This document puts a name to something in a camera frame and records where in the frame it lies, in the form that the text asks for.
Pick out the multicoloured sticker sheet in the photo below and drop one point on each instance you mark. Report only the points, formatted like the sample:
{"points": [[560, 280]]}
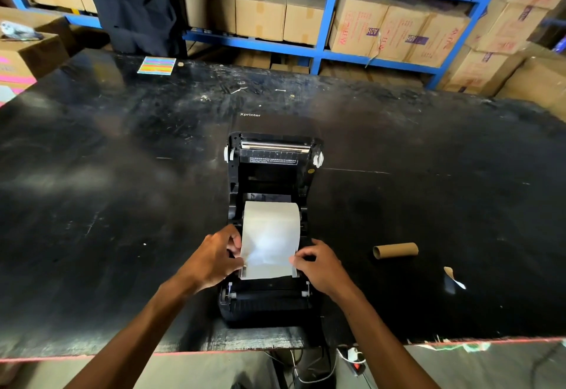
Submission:
{"points": [[156, 65]]}

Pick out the black label printer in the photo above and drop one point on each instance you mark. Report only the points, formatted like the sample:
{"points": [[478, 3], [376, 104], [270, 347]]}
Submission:
{"points": [[269, 172]]}

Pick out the person's right forearm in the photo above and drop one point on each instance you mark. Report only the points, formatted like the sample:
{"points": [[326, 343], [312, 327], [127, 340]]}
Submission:
{"points": [[380, 340]]}

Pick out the white label paper roll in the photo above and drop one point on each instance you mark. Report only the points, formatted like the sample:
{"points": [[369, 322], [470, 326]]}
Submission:
{"points": [[270, 234]]}

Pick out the clear plastic wrapped bundle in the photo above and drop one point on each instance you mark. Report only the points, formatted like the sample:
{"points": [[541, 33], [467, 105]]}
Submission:
{"points": [[20, 30]]}

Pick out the torn white paper scrap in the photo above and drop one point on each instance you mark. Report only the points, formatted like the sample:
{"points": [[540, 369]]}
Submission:
{"points": [[452, 276]]}

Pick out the person's right hand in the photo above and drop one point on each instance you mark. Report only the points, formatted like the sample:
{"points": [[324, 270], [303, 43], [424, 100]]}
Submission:
{"points": [[323, 269]]}

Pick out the cardboard box with pink tape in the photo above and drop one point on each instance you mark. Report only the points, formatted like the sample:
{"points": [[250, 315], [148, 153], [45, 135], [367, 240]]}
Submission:
{"points": [[24, 65]]}

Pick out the person's right thumb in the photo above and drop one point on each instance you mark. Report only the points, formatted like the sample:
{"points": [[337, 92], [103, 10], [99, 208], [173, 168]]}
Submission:
{"points": [[298, 261]]}

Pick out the person's left hand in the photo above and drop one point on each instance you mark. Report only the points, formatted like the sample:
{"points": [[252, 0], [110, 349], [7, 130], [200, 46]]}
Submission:
{"points": [[210, 256]]}

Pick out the cardboard box with purple label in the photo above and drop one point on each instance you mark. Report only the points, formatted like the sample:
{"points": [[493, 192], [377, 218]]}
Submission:
{"points": [[400, 32], [440, 39], [358, 21]]}

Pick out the white power strip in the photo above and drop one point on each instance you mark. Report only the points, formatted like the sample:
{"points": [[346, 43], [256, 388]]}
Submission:
{"points": [[356, 360]]}

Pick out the blue metal shelf rack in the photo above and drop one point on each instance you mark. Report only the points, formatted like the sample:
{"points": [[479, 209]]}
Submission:
{"points": [[329, 17]]}

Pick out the person's left forearm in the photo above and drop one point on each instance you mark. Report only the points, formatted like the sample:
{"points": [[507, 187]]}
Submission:
{"points": [[132, 335]]}

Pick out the brown cardboard tube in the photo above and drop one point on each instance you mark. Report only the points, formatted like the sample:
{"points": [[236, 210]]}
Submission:
{"points": [[395, 250]]}

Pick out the person's left thumb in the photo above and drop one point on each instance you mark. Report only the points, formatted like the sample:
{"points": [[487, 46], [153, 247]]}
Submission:
{"points": [[235, 265]]}

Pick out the plain cardboard box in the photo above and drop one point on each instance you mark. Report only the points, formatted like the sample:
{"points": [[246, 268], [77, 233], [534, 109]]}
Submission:
{"points": [[261, 12], [305, 21], [210, 8]]}

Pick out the pile of printed cardboard boxes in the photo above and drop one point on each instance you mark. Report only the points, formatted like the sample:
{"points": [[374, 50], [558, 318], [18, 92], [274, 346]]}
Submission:
{"points": [[513, 35]]}

